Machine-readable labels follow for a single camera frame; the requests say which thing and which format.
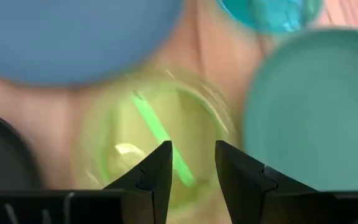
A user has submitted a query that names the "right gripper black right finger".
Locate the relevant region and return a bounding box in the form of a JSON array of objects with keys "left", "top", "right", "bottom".
[{"left": 214, "top": 140, "right": 318, "bottom": 224}]

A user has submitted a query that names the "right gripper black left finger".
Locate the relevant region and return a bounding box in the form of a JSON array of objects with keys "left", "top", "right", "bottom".
[{"left": 103, "top": 140, "right": 174, "bottom": 224}]

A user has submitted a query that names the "clear lime green plate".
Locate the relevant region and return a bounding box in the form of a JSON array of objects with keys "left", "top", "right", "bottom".
[{"left": 72, "top": 65, "right": 239, "bottom": 224}]

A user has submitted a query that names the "green opaque plastic plate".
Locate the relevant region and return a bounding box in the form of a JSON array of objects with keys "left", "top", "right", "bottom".
[{"left": 242, "top": 27, "right": 358, "bottom": 192}]

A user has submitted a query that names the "black round object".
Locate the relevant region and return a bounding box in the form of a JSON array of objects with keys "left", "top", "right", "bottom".
[{"left": 0, "top": 108, "right": 43, "bottom": 192}]

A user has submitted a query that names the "blue opaque plastic plate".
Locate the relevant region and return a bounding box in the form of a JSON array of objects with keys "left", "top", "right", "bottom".
[{"left": 0, "top": 0, "right": 185, "bottom": 88}]

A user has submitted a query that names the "teal transparent plastic plate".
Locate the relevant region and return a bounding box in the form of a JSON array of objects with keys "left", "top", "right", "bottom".
[{"left": 216, "top": 0, "right": 324, "bottom": 35}]

